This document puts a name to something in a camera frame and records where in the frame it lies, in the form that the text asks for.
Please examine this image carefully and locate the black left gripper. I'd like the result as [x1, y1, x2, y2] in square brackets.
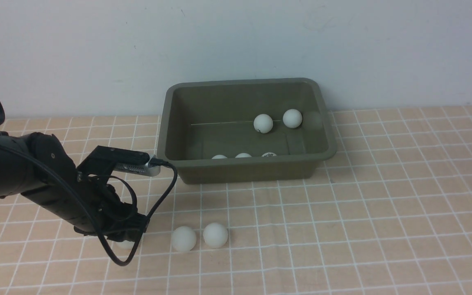
[72, 182, 148, 242]

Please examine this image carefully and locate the white ping-pong ball side logo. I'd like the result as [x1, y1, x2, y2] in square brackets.
[212, 154, 228, 159]

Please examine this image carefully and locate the white ping-pong ball with speck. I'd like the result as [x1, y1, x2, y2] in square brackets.
[236, 152, 252, 158]

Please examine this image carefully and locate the white ping-pong ball top logo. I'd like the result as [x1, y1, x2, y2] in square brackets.
[261, 152, 277, 157]

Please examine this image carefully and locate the plain white ping-pong ball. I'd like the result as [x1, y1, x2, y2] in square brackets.
[282, 109, 303, 129]

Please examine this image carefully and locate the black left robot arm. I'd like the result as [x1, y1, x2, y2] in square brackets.
[0, 103, 151, 242]

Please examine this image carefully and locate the olive green plastic bin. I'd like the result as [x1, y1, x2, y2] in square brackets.
[156, 78, 338, 184]

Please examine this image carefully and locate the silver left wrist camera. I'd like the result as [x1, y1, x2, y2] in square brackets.
[93, 145, 162, 177]

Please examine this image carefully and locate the black left camera cable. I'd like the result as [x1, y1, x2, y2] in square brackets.
[0, 137, 178, 267]

